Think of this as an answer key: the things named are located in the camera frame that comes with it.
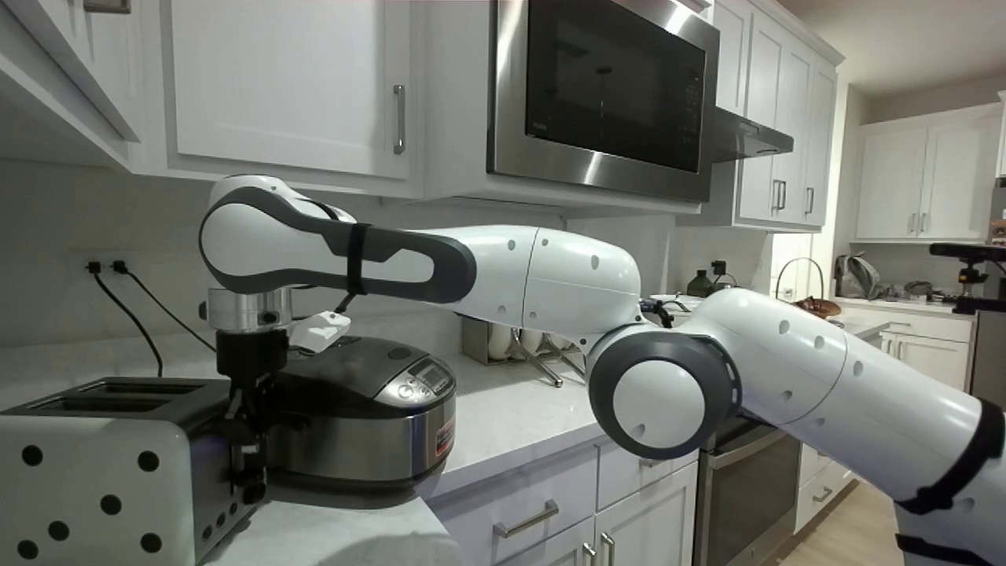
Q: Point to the stainless steel oven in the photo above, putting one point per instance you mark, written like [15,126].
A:
[747,493]

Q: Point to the silver black rice cooker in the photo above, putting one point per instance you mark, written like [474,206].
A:
[359,416]

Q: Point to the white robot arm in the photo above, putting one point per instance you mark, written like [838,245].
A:
[655,392]

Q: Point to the white lower cabinet drawers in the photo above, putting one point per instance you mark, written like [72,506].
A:
[587,506]

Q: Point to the stainless steel microwave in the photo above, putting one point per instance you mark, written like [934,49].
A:
[612,94]

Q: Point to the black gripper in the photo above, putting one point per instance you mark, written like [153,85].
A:
[246,358]

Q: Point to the black camera tripod mount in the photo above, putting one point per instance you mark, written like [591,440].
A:
[982,271]

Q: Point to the black kettle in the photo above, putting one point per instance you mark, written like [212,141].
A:
[709,280]

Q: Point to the wicker basket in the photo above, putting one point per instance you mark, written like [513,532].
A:
[812,293]

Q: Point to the white upper cabinet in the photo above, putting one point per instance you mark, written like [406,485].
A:
[336,94]

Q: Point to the white polka dot toaster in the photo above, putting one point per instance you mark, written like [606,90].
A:
[116,473]

